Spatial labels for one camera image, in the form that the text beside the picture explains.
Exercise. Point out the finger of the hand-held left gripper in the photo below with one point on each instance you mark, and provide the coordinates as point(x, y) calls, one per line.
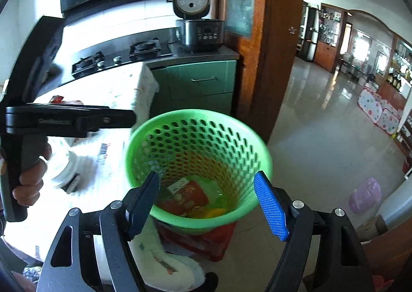
point(116, 118)

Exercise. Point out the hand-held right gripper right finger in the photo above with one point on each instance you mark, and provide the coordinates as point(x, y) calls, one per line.
point(270, 211)

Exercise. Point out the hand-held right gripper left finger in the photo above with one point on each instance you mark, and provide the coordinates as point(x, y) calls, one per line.
point(141, 206)

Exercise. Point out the green plastic mesh basket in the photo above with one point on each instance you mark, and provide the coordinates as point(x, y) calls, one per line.
point(193, 227)

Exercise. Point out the white paper cup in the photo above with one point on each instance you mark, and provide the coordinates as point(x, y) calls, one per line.
point(74, 166)

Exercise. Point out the person's left hand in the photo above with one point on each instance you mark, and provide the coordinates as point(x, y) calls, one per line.
point(30, 185)

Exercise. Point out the cartoon printed white tablecloth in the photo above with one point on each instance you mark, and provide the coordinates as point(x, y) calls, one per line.
point(106, 86)

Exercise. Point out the small red packet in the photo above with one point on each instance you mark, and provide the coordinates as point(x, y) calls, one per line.
point(58, 99)

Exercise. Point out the red snack packet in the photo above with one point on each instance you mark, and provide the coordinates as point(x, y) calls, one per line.
point(190, 195)

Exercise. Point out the yellow wrapper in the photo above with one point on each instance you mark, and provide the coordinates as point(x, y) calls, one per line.
point(209, 212)

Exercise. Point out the black gas stove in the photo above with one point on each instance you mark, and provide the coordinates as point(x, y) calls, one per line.
point(122, 57)

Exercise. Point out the red plastic stool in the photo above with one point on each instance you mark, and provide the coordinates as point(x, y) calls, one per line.
point(199, 243)

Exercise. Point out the green kitchen cabinet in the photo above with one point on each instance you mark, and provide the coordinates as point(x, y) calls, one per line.
point(206, 92)

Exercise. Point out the purple plastic bag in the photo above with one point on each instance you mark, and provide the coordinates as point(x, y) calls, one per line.
point(365, 197)

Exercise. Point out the grey rice cooker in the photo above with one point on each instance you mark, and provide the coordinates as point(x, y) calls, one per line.
point(199, 34)

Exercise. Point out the cardboard box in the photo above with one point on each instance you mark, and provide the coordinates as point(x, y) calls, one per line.
point(386, 253)

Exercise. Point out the polka dot play tent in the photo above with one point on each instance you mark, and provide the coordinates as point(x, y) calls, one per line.
point(370, 107)

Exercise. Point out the wooden door with frosted glass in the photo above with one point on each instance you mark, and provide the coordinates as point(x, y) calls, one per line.
point(276, 53)

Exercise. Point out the tall display cooler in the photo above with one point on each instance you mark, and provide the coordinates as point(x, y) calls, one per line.
point(309, 34)

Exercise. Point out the wooden glass display cabinet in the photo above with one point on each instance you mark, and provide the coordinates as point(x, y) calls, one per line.
point(331, 37)

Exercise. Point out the wooden bottle display cabinet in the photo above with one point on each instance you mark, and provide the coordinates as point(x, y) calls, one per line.
point(399, 70)

